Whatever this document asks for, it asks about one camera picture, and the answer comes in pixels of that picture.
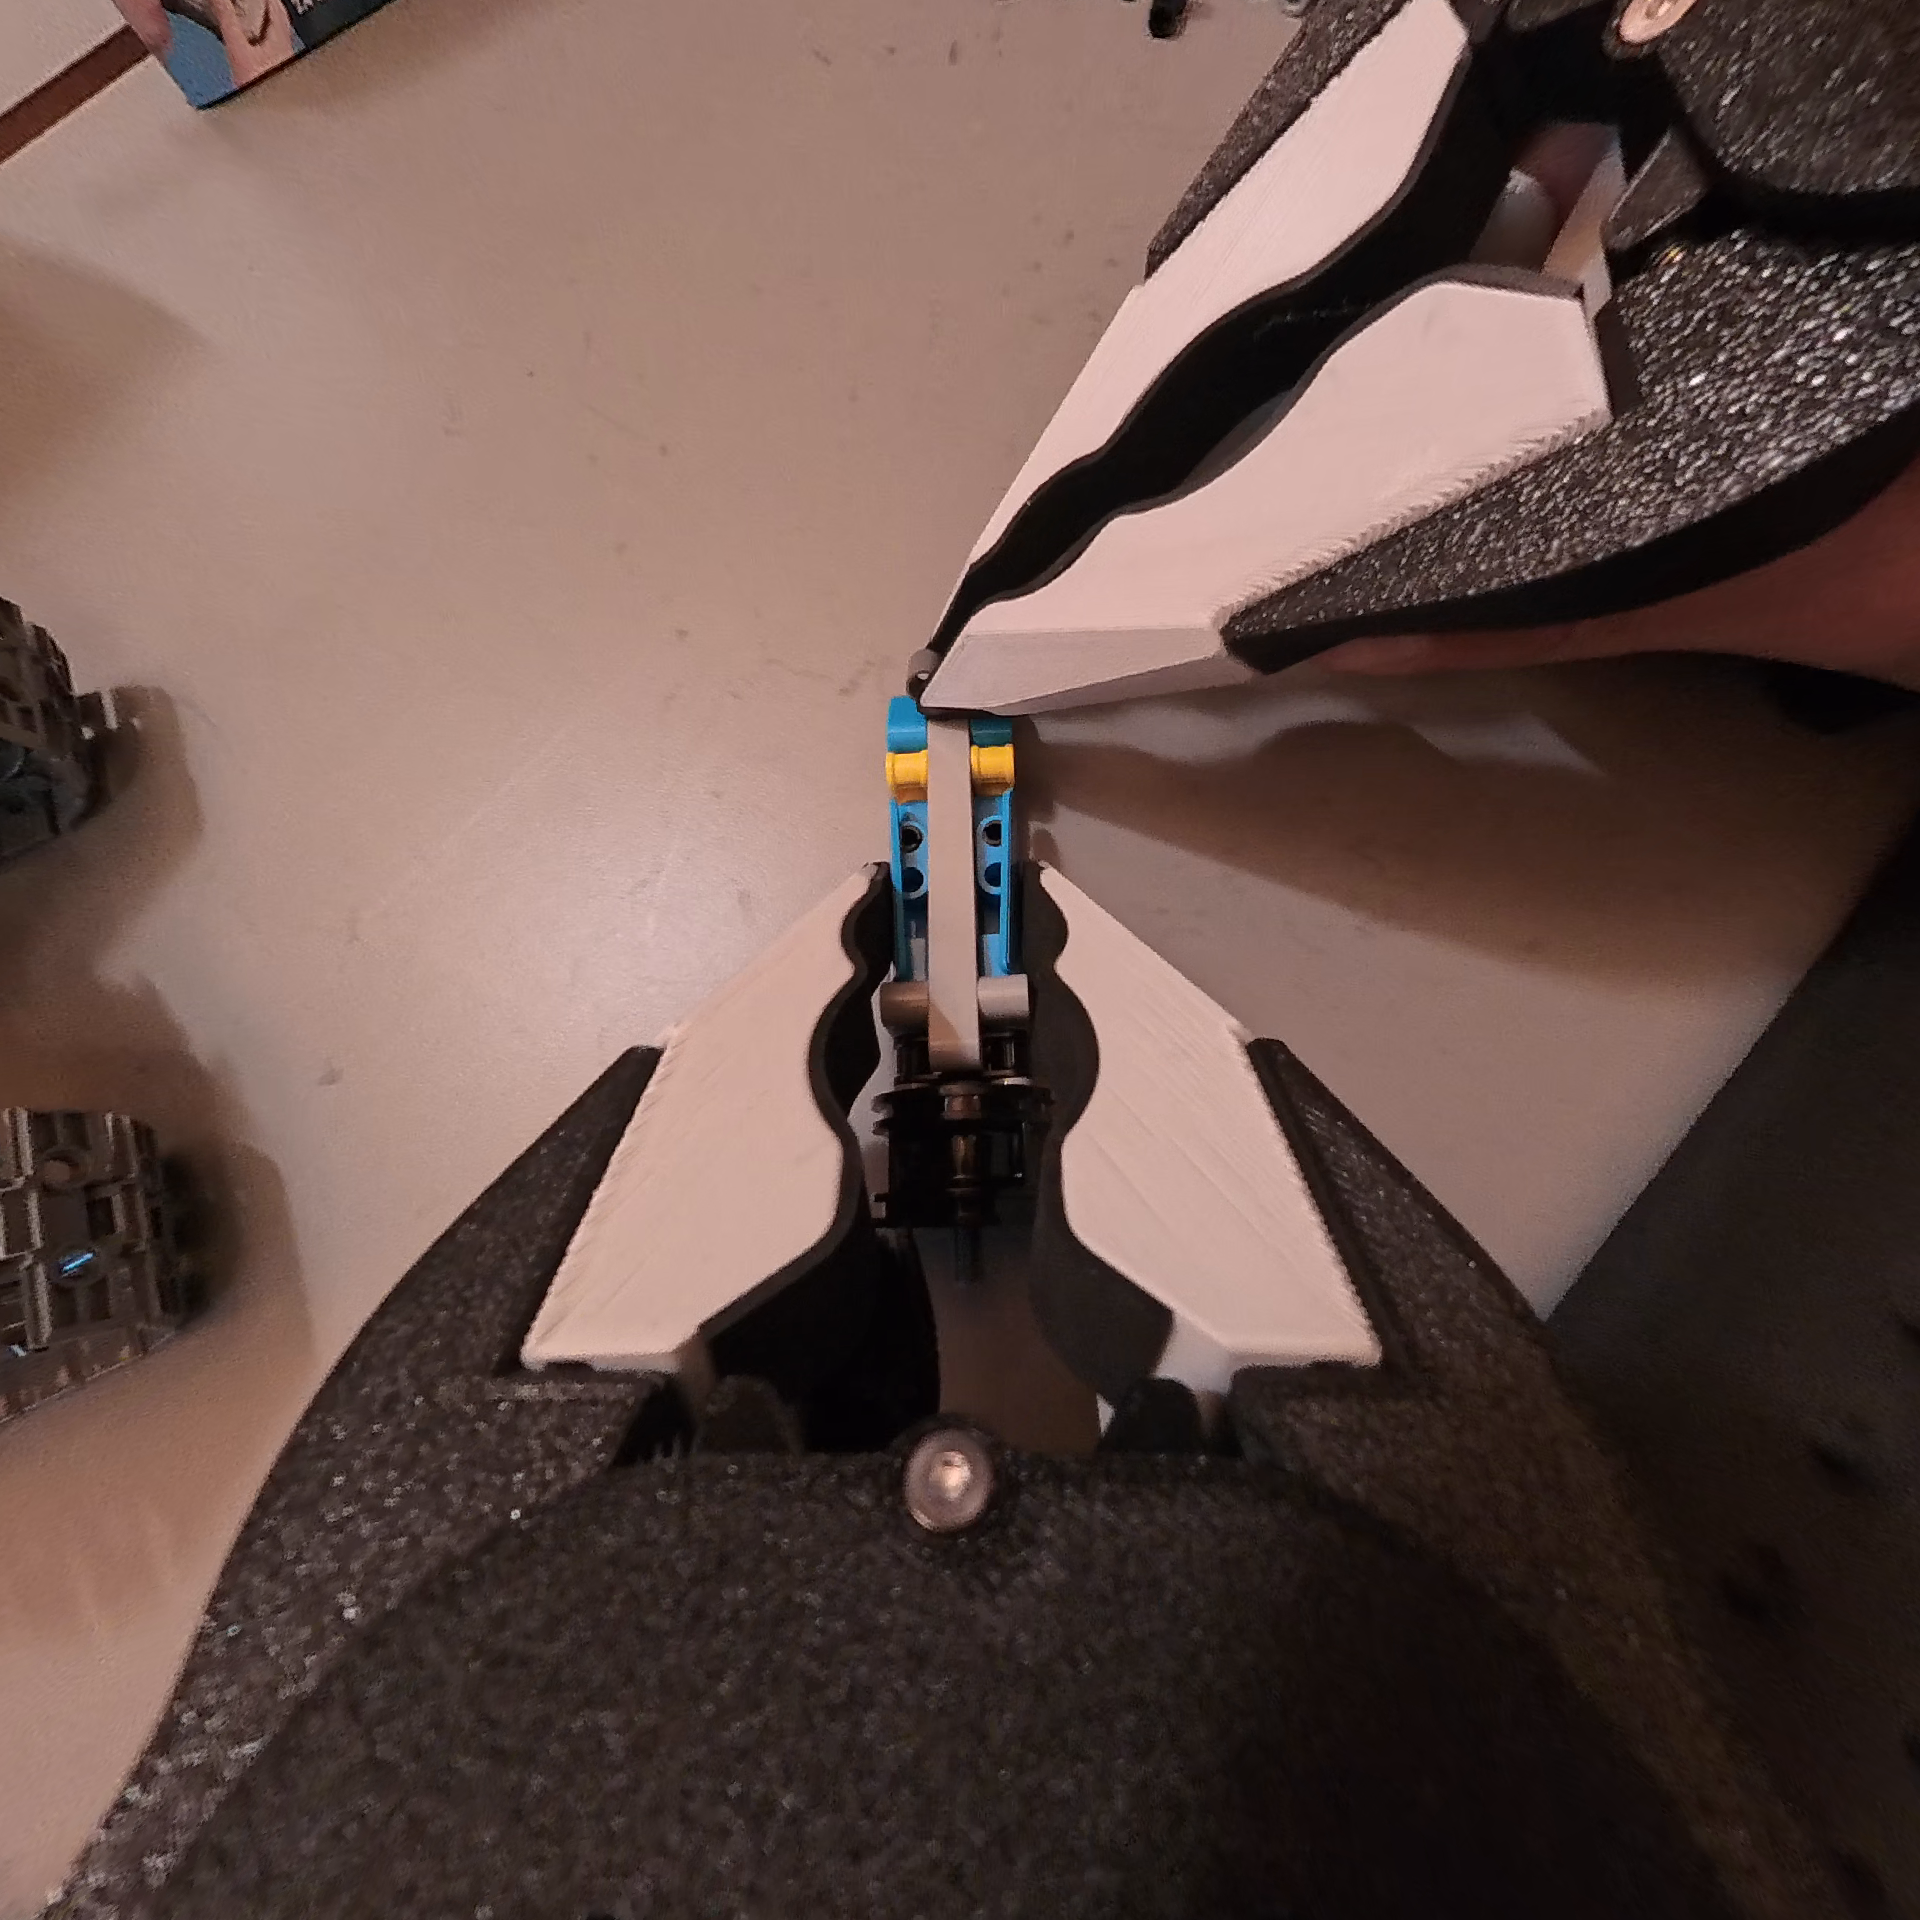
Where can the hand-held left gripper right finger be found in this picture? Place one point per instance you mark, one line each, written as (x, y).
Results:
(1202, 1184)

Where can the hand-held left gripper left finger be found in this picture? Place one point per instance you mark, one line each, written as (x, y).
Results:
(705, 1184)

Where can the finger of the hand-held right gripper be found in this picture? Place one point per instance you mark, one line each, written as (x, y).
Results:
(1277, 224)
(1349, 482)

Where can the blue toy brick arm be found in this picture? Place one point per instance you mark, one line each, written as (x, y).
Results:
(961, 902)

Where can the grey desk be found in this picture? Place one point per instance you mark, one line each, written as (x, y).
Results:
(525, 524)

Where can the person's right hand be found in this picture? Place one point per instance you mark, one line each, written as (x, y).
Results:
(1829, 600)

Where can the blue tracked toy robot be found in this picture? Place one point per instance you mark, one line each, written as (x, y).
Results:
(91, 1244)

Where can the dark blue robot kit box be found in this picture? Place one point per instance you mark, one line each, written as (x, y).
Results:
(255, 44)

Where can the brown wooden strip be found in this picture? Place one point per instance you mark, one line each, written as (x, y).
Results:
(77, 99)

